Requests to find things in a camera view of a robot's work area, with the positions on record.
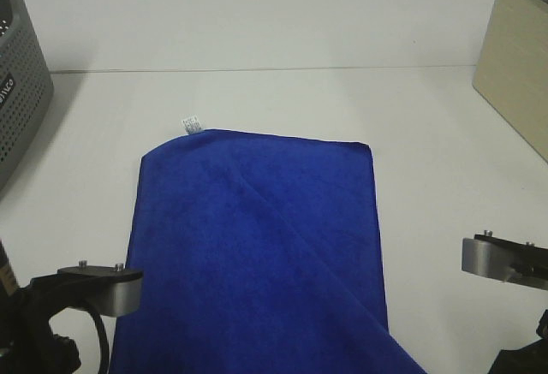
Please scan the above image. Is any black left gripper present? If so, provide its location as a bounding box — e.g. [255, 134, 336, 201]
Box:
[1, 275, 107, 373]

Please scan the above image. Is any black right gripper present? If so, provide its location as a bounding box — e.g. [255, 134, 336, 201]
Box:
[488, 311, 547, 374]

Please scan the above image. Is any blue microfibre towel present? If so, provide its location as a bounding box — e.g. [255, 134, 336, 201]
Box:
[110, 129, 421, 373]

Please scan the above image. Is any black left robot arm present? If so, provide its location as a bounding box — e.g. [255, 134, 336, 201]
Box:
[1, 250, 110, 373]

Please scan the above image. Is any grey perforated plastic basket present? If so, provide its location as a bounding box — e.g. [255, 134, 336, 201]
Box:
[1, 0, 54, 187]

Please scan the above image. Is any beige wooden box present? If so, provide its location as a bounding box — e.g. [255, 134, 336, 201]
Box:
[473, 0, 547, 159]

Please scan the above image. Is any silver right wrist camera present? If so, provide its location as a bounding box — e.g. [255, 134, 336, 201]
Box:
[461, 230, 547, 291]

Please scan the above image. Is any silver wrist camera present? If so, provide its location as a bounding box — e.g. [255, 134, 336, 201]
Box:
[57, 260, 144, 318]
[461, 230, 547, 291]

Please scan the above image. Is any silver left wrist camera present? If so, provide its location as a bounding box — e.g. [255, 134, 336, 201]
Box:
[57, 260, 144, 318]

